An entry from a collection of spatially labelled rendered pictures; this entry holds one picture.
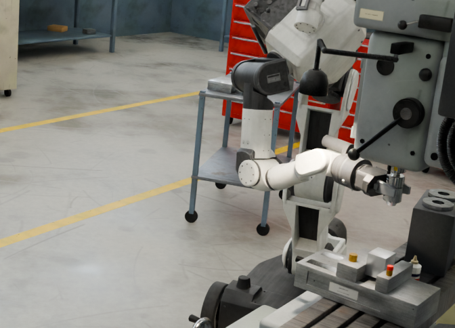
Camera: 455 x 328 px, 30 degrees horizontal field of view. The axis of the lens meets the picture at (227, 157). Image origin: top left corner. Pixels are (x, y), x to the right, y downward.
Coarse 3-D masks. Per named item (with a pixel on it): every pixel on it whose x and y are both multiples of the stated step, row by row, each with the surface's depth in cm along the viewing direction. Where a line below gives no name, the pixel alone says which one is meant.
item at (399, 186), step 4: (388, 180) 213; (392, 180) 212; (404, 180) 214; (392, 184) 213; (396, 184) 212; (400, 184) 213; (396, 188) 213; (400, 188) 213; (400, 192) 213; (384, 196) 215; (388, 196) 214; (396, 196) 213; (400, 196) 214; (384, 200) 215; (388, 200) 214; (392, 200) 213; (396, 200) 214; (400, 200) 214
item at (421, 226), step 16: (432, 192) 255; (448, 192) 256; (416, 208) 243; (432, 208) 243; (448, 208) 243; (416, 224) 244; (432, 224) 242; (448, 224) 240; (416, 240) 245; (432, 240) 243; (448, 240) 241; (416, 256) 246; (432, 256) 244; (448, 256) 244; (432, 272) 245
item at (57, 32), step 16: (80, 0) 1136; (112, 0) 1099; (224, 0) 1198; (112, 16) 1104; (224, 16) 1203; (32, 32) 1066; (48, 32) 1079; (64, 32) 1093; (80, 32) 1107; (96, 32) 1121; (112, 32) 1108; (224, 32) 1211; (112, 48) 1114
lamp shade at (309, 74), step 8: (304, 72) 212; (312, 72) 210; (320, 72) 210; (304, 80) 210; (312, 80) 209; (320, 80) 209; (304, 88) 210; (312, 88) 209; (320, 88) 209; (320, 96) 210
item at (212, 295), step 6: (216, 282) 303; (210, 288) 299; (216, 288) 299; (222, 288) 299; (210, 294) 297; (216, 294) 297; (222, 294) 299; (204, 300) 296; (210, 300) 296; (216, 300) 295; (204, 306) 295; (210, 306) 295; (216, 306) 295; (204, 312) 295; (210, 312) 294; (216, 312) 297; (210, 318) 294; (216, 324) 305
